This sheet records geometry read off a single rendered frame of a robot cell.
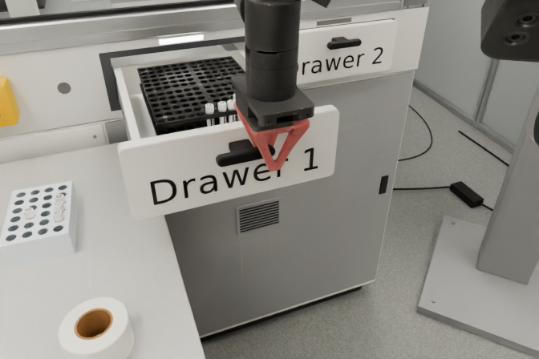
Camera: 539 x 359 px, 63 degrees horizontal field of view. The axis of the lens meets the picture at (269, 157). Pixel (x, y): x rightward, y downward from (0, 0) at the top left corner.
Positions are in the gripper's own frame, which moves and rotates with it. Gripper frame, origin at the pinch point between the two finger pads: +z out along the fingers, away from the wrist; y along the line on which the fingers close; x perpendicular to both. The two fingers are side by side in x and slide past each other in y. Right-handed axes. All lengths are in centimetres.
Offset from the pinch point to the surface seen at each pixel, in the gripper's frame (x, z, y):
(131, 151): 15.9, -2.2, 3.4
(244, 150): 3.1, -1.4, 0.5
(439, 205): -104, 91, 65
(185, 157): 9.8, -0.1, 3.3
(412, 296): -64, 90, 29
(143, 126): 12.9, 7.0, 25.2
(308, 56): -22.2, 3.0, 35.2
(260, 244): -12, 54, 36
